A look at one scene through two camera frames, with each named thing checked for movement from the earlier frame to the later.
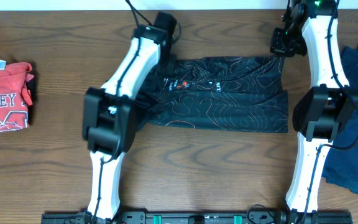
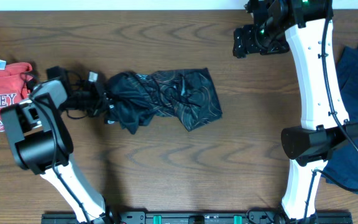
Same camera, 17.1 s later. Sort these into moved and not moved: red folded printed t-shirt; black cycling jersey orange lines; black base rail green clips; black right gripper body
Moved: black cycling jersey orange lines; black right gripper body
Not moved: red folded printed t-shirt; black base rail green clips
